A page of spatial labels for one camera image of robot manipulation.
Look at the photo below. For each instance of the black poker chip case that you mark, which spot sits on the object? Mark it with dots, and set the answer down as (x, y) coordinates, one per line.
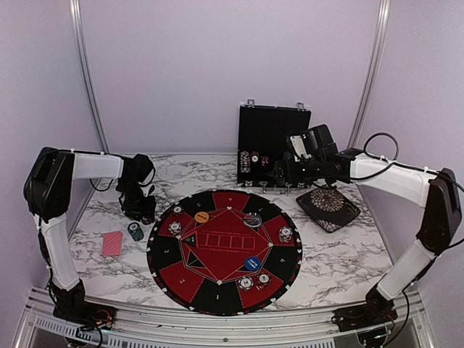
(262, 132)

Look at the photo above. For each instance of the clear round button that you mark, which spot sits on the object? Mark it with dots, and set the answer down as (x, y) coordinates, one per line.
(252, 220)

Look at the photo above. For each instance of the aluminium corner post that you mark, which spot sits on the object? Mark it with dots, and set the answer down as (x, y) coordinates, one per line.
(84, 67)
(374, 64)

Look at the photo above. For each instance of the red playing card deck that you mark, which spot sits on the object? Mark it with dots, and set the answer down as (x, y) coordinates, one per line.
(112, 244)

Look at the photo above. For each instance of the white chip stack seat four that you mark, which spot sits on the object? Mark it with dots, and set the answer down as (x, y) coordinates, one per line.
(175, 228)

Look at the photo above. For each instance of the round red black poker mat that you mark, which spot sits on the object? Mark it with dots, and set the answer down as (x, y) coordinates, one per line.
(199, 269)

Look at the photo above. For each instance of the green chips row in case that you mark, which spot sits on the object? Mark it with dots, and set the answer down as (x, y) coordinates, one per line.
(288, 157)

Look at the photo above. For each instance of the aluminium front rail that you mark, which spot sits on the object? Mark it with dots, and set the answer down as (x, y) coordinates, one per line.
(147, 326)

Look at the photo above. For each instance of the red poker chip stack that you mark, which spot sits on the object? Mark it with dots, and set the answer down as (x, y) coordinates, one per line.
(146, 221)

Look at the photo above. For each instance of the green poker chip stack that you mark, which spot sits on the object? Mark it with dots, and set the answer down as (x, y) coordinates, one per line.
(135, 231)

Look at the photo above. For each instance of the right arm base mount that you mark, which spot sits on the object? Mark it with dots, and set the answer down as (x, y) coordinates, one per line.
(375, 311)

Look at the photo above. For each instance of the white chips row in case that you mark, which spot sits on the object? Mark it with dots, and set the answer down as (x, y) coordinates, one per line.
(244, 165)

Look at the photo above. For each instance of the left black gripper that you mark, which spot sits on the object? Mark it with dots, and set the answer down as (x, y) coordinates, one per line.
(146, 211)

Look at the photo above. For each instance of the blue blind button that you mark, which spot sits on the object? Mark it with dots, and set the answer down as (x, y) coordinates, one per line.
(252, 264)

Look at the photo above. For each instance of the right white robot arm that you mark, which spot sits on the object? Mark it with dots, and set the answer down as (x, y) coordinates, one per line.
(435, 193)

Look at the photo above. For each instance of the right aluminium corner post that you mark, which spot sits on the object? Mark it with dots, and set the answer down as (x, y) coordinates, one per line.
(374, 64)

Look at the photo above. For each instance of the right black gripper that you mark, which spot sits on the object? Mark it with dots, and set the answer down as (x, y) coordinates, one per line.
(293, 177)

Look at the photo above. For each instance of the orange dealer button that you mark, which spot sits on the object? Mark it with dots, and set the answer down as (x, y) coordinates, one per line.
(201, 217)

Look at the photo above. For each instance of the white chip stack seat eight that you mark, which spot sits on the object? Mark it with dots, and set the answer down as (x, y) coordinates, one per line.
(285, 235)

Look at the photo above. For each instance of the white chip stack seat ten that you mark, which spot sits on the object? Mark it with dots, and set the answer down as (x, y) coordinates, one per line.
(245, 283)

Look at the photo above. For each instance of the black floral square plate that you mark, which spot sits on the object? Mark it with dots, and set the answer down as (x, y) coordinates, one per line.
(328, 208)

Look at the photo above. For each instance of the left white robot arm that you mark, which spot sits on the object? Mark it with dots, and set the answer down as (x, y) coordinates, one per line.
(47, 192)

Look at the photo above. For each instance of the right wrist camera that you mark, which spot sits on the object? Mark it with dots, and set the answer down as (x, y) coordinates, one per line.
(315, 142)

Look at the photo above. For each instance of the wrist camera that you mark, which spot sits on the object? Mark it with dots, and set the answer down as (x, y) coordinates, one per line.
(315, 142)
(140, 171)

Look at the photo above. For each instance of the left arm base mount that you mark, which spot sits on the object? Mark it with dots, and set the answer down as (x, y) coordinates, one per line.
(72, 306)

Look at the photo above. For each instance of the left aluminium corner post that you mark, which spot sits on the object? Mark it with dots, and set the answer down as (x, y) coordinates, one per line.
(84, 67)

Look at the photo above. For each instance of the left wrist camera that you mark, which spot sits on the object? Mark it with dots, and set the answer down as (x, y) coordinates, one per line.
(140, 171)

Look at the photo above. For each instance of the red chip stack seat ten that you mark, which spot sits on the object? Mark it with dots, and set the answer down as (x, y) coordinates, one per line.
(263, 280)

